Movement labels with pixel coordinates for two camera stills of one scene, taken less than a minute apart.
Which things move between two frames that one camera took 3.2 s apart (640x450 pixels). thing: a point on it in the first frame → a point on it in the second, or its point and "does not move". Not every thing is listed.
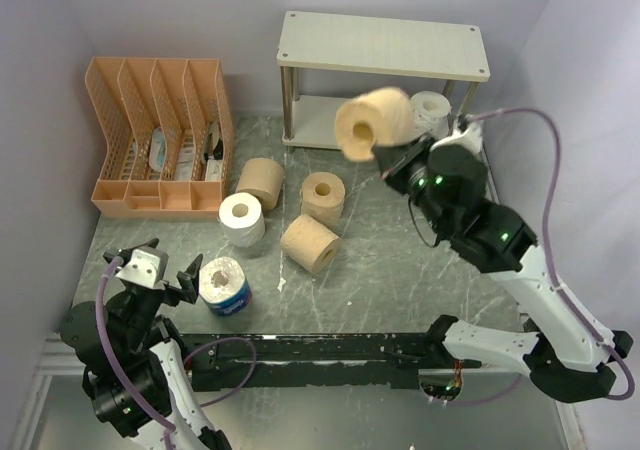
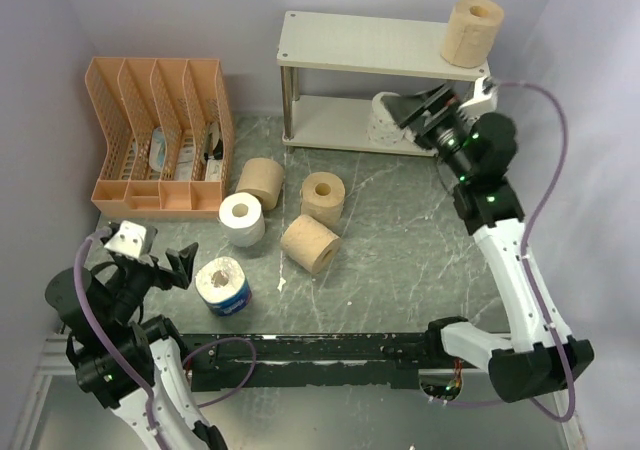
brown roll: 322,198 does not move
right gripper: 393,158 → 406,108
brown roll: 375,117 → 469,32
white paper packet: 185,161 does not move
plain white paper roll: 241,219 does not move
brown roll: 311,244 does not move
